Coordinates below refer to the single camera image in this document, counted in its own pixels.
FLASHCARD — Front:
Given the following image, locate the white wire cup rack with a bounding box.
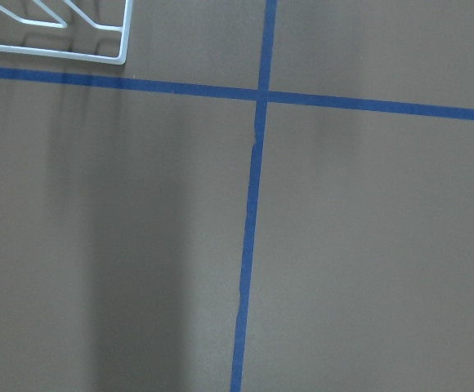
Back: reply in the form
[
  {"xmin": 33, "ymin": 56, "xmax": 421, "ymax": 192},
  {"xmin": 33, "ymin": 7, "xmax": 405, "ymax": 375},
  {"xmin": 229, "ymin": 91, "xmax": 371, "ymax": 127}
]
[{"xmin": 0, "ymin": 0, "xmax": 133, "ymax": 65}]

